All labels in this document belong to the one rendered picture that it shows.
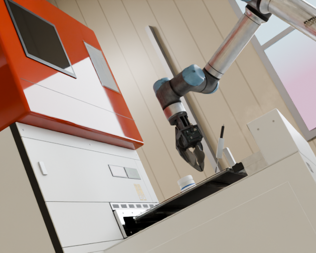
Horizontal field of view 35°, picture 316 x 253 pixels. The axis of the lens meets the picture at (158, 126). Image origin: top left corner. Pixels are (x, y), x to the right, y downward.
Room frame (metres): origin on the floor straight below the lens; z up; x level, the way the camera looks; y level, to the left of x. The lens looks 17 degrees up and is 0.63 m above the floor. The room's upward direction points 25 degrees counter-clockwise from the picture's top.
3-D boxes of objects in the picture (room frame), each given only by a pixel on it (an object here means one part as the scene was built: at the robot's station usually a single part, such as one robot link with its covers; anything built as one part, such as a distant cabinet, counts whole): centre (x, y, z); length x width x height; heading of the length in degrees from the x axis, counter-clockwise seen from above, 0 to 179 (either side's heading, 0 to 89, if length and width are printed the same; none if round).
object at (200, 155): (1.76, -0.09, 1.01); 0.06 x 0.03 x 0.09; 20
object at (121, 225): (1.86, 0.19, 0.89); 0.44 x 0.02 x 0.10; 164
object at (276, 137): (1.65, -0.35, 0.89); 0.55 x 0.09 x 0.14; 164
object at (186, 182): (2.28, -0.01, 1.01); 0.07 x 0.07 x 0.10
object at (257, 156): (1.61, -0.24, 0.89); 0.08 x 0.03 x 0.03; 74
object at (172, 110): (1.76, -0.08, 1.19); 0.08 x 0.08 x 0.05
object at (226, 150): (2.02, -0.19, 1.03); 0.06 x 0.04 x 0.13; 74
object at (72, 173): (1.69, 0.25, 1.02); 0.81 x 0.03 x 0.40; 164
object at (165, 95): (1.75, -0.08, 1.27); 0.09 x 0.08 x 0.11; 60
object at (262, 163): (1.76, -0.28, 0.87); 0.36 x 0.08 x 0.03; 164
